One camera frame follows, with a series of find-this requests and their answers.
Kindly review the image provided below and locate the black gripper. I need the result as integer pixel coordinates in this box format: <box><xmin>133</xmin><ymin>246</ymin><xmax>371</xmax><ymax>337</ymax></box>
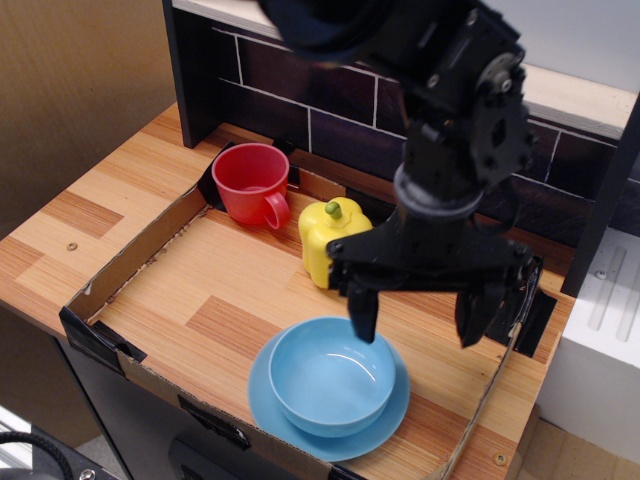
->
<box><xmin>326</xmin><ymin>207</ymin><xmax>533</xmax><ymax>348</ymax></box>

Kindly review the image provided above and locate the light blue bowl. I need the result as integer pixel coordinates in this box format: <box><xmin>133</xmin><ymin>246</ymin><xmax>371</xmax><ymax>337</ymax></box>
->
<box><xmin>268</xmin><ymin>317</ymin><xmax>396</xmax><ymax>438</ymax></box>

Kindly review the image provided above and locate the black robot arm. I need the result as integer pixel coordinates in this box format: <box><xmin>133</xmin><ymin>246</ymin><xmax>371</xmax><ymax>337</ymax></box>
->
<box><xmin>260</xmin><ymin>1</ymin><xmax>536</xmax><ymax>347</ymax></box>

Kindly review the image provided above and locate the cardboard fence with black tape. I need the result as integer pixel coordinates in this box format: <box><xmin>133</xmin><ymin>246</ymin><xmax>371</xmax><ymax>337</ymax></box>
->
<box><xmin>60</xmin><ymin>176</ymin><xmax>549</xmax><ymax>479</ymax></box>

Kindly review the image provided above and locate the light blue plate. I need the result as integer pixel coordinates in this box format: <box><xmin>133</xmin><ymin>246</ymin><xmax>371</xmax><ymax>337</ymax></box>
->
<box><xmin>248</xmin><ymin>335</ymin><xmax>410</xmax><ymax>462</ymax></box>

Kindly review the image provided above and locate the yellow toy bell pepper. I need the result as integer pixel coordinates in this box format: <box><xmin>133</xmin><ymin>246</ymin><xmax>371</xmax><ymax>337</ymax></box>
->
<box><xmin>298</xmin><ymin>197</ymin><xmax>373</xmax><ymax>289</ymax></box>

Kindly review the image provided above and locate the white appliance top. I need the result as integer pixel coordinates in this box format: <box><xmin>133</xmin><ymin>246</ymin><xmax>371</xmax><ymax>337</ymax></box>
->
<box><xmin>537</xmin><ymin>229</ymin><xmax>639</xmax><ymax>462</ymax></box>

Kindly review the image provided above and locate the red plastic cup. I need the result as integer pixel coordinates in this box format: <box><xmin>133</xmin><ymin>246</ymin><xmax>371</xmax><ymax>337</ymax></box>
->
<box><xmin>211</xmin><ymin>143</ymin><xmax>291</xmax><ymax>229</ymax></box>

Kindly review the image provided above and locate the dark brick backsplash panel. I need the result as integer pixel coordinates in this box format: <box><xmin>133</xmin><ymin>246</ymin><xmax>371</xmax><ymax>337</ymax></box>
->
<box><xmin>163</xmin><ymin>1</ymin><xmax>639</xmax><ymax>251</ymax></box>

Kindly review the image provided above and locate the black side post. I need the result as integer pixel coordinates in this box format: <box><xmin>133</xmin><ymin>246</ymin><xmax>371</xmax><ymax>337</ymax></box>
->
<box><xmin>561</xmin><ymin>97</ymin><xmax>639</xmax><ymax>298</ymax></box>

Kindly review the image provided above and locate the black braided cable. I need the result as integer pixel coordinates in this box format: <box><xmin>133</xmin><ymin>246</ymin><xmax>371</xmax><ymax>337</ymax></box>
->
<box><xmin>0</xmin><ymin>432</ymin><xmax>69</xmax><ymax>480</ymax></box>

